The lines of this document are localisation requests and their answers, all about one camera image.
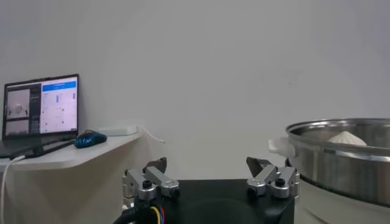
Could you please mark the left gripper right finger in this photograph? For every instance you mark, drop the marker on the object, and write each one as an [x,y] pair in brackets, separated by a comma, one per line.
[271,179]

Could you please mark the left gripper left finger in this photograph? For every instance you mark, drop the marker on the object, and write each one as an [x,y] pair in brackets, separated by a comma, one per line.
[152,179]

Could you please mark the white steamed baozi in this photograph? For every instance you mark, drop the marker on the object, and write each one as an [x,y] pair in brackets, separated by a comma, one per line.
[347,139]

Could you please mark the stainless steel steamer basket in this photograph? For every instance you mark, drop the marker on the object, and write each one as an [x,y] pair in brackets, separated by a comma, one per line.
[341,173]

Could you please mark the white electric pot base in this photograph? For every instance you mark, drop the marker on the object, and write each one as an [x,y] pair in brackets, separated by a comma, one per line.
[323,207]

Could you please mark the white adapter box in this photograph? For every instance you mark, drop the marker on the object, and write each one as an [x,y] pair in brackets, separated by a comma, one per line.
[119,131]

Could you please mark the blue computer mouse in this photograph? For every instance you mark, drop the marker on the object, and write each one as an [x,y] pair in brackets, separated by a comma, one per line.
[90,140]

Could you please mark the white side table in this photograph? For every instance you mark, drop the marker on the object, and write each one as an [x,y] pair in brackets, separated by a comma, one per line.
[76,156]

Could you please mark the black laptop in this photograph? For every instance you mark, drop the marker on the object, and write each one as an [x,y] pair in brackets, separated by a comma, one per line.
[45,106]

